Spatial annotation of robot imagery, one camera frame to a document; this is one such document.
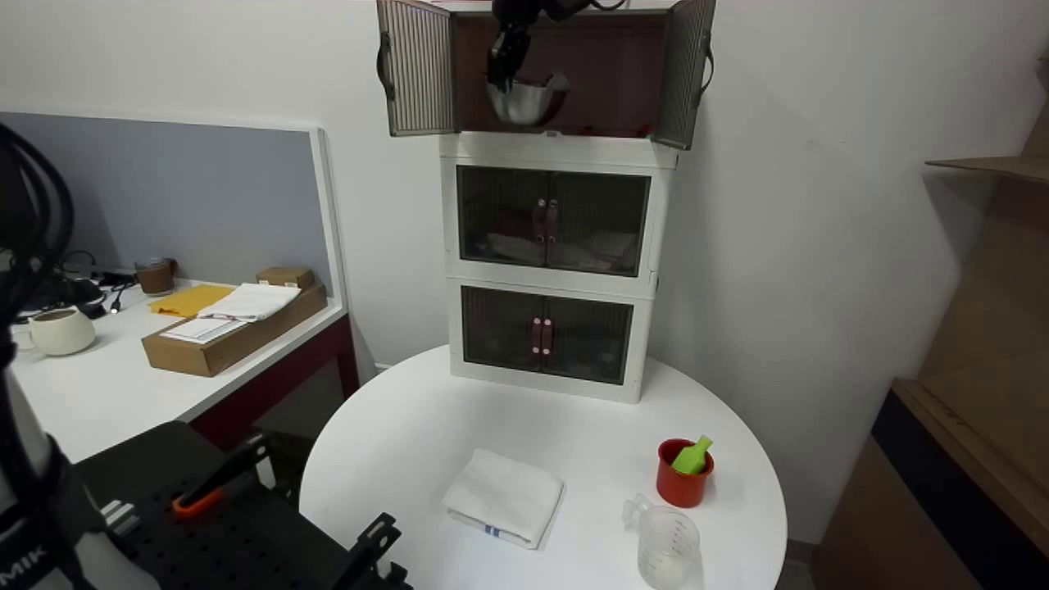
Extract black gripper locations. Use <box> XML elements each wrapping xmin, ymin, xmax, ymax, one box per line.
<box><xmin>486</xmin><ymin>0</ymin><xmax>539</xmax><ymax>95</ymax></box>

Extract silver metal bowl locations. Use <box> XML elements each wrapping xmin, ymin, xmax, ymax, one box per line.
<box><xmin>486</xmin><ymin>72</ymin><xmax>570</xmax><ymax>130</ymax></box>

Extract grey cabinet door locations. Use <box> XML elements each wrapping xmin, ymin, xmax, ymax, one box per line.
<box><xmin>651</xmin><ymin>0</ymin><xmax>719</xmax><ymax>154</ymax></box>
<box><xmin>373</xmin><ymin>0</ymin><xmax>455</xmax><ymax>141</ymax></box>

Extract cabinet unit with brown interior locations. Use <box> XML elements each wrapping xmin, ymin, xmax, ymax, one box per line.
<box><xmin>373</xmin><ymin>0</ymin><xmax>719</xmax><ymax>154</ymax></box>

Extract white cabinet unit dark doors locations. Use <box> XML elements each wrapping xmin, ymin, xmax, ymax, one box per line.
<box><xmin>440</xmin><ymin>129</ymin><xmax>682</xmax><ymax>293</ymax></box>
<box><xmin>443</xmin><ymin>265</ymin><xmax>660</xmax><ymax>405</ymax></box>

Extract white framed desk partition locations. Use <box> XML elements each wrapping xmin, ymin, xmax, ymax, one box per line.
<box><xmin>0</xmin><ymin>109</ymin><xmax>351</xmax><ymax>321</ymax></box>

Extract white paper sheets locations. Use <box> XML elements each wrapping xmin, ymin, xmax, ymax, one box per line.
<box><xmin>159</xmin><ymin>280</ymin><xmax>303</xmax><ymax>346</ymax></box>

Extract yellow envelope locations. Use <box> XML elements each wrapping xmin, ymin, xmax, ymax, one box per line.
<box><xmin>148</xmin><ymin>282</ymin><xmax>234</xmax><ymax>321</ymax></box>

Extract open cardboard box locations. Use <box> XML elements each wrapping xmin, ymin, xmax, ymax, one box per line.
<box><xmin>142</xmin><ymin>265</ymin><xmax>331</xmax><ymax>379</ymax></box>

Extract small brown box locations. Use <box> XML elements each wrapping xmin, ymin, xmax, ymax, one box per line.
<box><xmin>131</xmin><ymin>255</ymin><xmax>181</xmax><ymax>295</ymax></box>

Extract white folded towel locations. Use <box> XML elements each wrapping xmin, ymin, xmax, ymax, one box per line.
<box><xmin>440</xmin><ymin>446</ymin><xmax>568</xmax><ymax>551</ymax></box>

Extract green plastic toy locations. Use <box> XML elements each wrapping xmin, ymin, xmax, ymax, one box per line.
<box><xmin>669</xmin><ymin>434</ymin><xmax>715</xmax><ymax>480</ymax></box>

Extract red plastic cup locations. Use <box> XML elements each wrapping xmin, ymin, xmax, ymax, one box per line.
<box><xmin>651</xmin><ymin>435</ymin><xmax>719</xmax><ymax>513</ymax></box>

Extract clear plastic beaker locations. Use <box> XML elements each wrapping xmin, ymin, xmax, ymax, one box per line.
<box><xmin>620</xmin><ymin>494</ymin><xmax>706</xmax><ymax>590</ymax></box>

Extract white ceramic pot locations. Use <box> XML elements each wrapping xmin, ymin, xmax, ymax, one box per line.
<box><xmin>12</xmin><ymin>304</ymin><xmax>101</xmax><ymax>361</ymax></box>

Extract white desk with maroon panel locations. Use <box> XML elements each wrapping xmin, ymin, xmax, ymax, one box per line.
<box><xmin>0</xmin><ymin>284</ymin><xmax>362</xmax><ymax>469</ymax></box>

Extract black perforated board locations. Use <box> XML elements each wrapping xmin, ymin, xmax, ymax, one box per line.
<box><xmin>76</xmin><ymin>424</ymin><xmax>407</xmax><ymax>590</ymax></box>

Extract wooden shelving unit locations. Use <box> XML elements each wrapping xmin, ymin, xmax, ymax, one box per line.
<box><xmin>814</xmin><ymin>95</ymin><xmax>1049</xmax><ymax>590</ymax></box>

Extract black desk cables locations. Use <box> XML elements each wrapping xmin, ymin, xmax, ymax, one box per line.
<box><xmin>52</xmin><ymin>255</ymin><xmax>142</xmax><ymax>321</ymax></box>

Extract black clamp with orange handle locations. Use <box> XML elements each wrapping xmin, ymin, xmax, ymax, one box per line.
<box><xmin>166</xmin><ymin>431</ymin><xmax>280</xmax><ymax>522</ymax></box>

